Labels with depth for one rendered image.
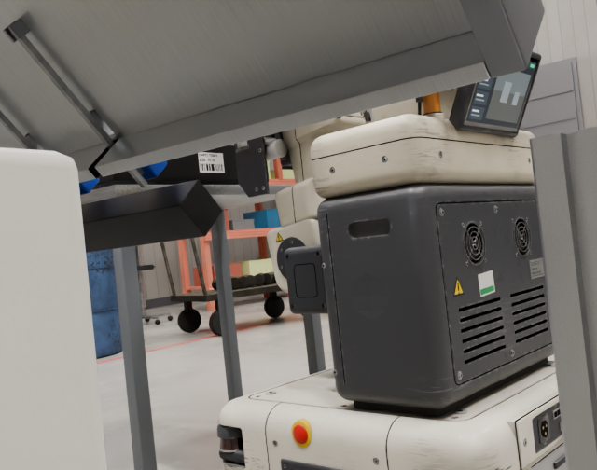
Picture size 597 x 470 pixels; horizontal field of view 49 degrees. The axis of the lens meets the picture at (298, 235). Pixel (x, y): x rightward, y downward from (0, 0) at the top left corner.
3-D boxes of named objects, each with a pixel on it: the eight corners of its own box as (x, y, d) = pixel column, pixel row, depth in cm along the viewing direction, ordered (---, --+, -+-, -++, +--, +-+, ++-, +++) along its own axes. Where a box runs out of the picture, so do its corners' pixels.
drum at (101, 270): (94, 347, 510) (83, 226, 513) (141, 350, 468) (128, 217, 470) (14, 364, 464) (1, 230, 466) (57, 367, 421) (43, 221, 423)
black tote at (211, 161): (114, 180, 171) (109, 137, 171) (80, 189, 182) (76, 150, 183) (269, 181, 213) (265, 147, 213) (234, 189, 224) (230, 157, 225)
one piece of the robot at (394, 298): (576, 408, 148) (534, 46, 150) (458, 490, 108) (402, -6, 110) (446, 397, 171) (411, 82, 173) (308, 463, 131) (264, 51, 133)
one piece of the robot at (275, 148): (351, 190, 172) (341, 109, 172) (277, 191, 151) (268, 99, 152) (306, 199, 182) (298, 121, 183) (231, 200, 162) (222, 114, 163)
